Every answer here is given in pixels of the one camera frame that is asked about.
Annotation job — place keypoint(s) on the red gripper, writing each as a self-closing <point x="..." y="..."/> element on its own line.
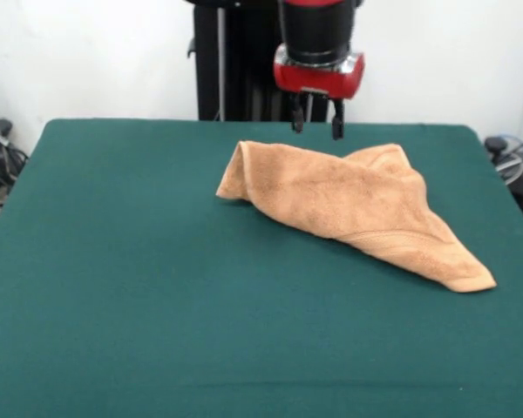
<point x="318" y="80"/>

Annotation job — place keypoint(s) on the tan terry towel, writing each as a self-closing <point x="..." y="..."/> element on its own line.
<point x="353" y="196"/>

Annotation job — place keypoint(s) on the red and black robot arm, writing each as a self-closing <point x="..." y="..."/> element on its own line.
<point x="318" y="30"/>

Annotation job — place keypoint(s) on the dark green table cloth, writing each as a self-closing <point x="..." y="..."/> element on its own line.
<point x="113" y="305"/>

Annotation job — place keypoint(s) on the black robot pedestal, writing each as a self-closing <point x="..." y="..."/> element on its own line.
<point x="235" y="61"/>

